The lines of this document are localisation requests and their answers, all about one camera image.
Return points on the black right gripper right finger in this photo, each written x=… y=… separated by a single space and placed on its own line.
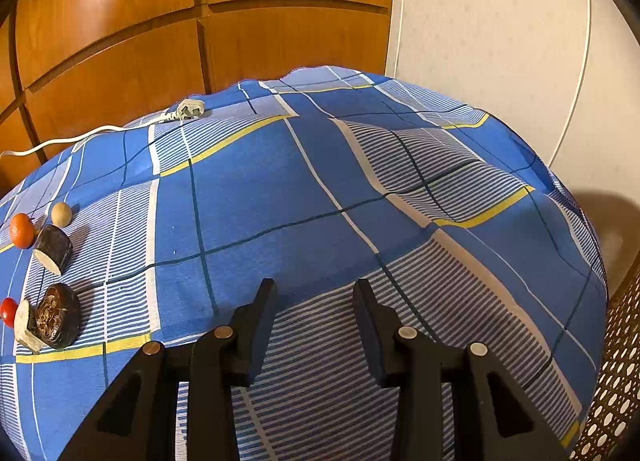
x=493 y=417

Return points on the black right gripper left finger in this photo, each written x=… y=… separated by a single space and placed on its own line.
x=135 y=418

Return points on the brown perforated basket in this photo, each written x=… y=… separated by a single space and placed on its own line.
x=612 y=427

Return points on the beige cut fruit piece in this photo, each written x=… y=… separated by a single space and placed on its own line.
x=25 y=329

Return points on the small red tomato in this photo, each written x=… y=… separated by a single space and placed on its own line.
x=8 y=309

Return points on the dark cut eggplant piece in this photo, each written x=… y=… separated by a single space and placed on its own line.
x=53 y=249

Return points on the small beige round fruit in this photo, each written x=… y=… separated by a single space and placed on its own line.
x=61 y=214

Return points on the orange tangerine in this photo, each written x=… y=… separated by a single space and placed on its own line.
x=22 y=231

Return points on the blue plaid tablecloth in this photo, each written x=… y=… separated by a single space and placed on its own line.
x=314 y=180

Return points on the white power plug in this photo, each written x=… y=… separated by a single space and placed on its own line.
x=190 y=108

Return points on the wooden wardrobe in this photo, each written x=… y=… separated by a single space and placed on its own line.
x=69 y=66

